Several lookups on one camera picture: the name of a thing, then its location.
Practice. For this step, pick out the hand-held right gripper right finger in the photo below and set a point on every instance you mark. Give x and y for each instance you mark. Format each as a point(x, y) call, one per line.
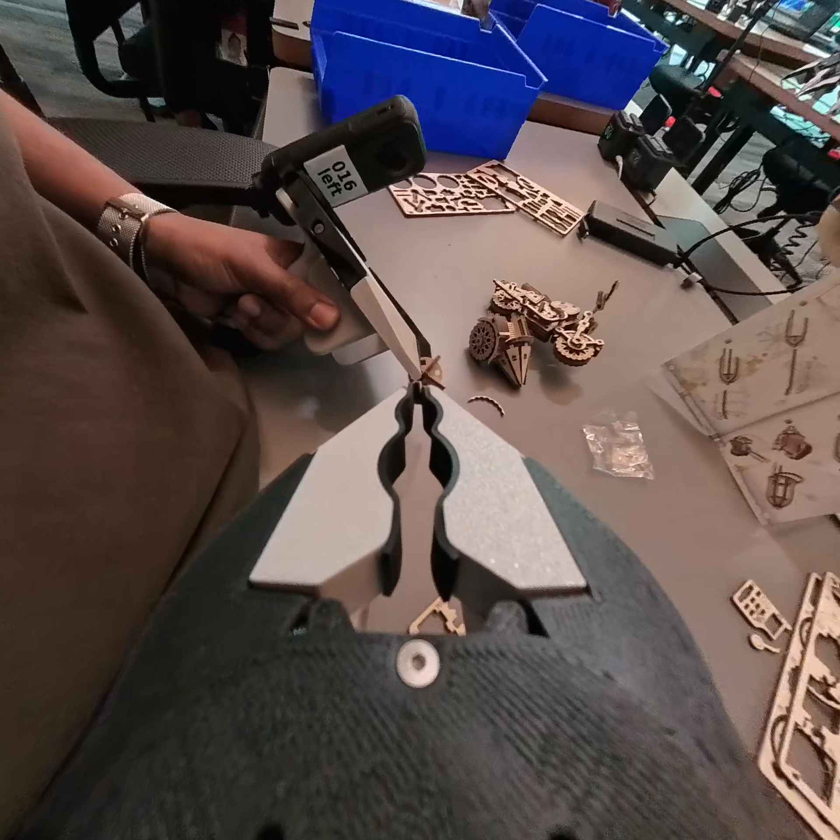
point(505, 512)

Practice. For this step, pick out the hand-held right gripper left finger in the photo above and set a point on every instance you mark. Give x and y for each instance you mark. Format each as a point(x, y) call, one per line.
point(328, 512)

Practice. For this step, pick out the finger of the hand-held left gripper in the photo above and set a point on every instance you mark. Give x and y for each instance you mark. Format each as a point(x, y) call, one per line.
point(387, 321)
point(408, 320)

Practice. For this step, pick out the wooden puzzle part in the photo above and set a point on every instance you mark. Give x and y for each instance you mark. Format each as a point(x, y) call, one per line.
point(432, 374)

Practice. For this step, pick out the person's left forearm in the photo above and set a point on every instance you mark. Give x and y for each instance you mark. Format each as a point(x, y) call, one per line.
point(46, 157)

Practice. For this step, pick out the grey desk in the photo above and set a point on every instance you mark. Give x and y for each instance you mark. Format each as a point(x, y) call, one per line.
point(656, 525)

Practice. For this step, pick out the person's left hand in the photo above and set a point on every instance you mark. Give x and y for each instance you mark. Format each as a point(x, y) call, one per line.
point(229, 269)

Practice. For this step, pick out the blue plastic bin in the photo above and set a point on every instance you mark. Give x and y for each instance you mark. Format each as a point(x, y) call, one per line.
point(420, 85)
point(590, 59)

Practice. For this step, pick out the curved toothed wooden piece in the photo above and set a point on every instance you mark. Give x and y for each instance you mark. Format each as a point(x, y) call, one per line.
point(489, 400)

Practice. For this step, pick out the wooden motorcycle model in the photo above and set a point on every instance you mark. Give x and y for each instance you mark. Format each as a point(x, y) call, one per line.
point(525, 315)

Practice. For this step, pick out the small angular wooden piece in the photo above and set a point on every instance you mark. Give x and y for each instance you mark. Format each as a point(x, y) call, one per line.
point(436, 613)

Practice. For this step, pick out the clear plastic bag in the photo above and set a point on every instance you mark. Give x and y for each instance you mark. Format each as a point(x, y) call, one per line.
point(617, 446)

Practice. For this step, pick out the black mesh office chair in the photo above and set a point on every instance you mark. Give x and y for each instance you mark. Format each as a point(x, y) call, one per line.
point(164, 157)

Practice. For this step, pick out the black power adapter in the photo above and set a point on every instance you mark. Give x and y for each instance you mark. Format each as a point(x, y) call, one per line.
point(630, 229)

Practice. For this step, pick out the person's olive shirt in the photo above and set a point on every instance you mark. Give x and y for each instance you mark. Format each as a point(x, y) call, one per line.
point(98, 426)

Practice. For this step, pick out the small wooden grid piece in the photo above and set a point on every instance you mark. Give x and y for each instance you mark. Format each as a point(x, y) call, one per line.
point(754, 604)

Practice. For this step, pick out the instruction booklet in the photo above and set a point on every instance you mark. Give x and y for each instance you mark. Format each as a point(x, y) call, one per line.
point(754, 394)

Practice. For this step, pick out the black battery charger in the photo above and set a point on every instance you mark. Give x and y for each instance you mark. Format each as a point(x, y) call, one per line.
point(646, 154)

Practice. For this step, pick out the small wooden spoon piece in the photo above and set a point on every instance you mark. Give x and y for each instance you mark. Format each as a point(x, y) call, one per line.
point(756, 641)

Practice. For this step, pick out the large wooden puzzle sheet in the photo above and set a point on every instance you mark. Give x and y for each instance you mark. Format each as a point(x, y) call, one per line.
point(778, 735)

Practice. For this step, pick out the wooden background table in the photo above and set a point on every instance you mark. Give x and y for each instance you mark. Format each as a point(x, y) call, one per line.
point(774, 85)

